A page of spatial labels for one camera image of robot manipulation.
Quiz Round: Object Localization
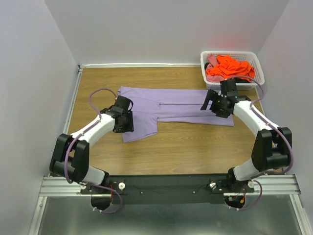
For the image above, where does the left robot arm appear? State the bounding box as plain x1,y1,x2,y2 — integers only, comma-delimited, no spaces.
49,95,134,193

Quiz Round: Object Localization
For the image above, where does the orange t shirt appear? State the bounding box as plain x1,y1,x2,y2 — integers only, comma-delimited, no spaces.
216,55,255,83

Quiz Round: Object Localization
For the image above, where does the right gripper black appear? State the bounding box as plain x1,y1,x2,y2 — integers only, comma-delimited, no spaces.
201,89,229,118

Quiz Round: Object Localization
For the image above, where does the purple t shirt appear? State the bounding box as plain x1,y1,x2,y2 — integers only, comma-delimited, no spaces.
118,86,234,143

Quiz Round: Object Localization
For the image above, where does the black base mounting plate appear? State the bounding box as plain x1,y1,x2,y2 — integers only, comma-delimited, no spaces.
81,174,254,208

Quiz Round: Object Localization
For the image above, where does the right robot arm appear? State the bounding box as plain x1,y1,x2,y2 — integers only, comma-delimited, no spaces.
201,78,294,192

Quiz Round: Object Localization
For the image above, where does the aluminium frame rail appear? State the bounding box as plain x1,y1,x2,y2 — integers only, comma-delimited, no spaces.
39,175,301,197

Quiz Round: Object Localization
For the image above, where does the pink t shirt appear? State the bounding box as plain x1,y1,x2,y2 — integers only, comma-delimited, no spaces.
205,53,224,83

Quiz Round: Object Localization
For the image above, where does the white plastic laundry basket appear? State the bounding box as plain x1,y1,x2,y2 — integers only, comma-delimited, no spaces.
200,51,265,90

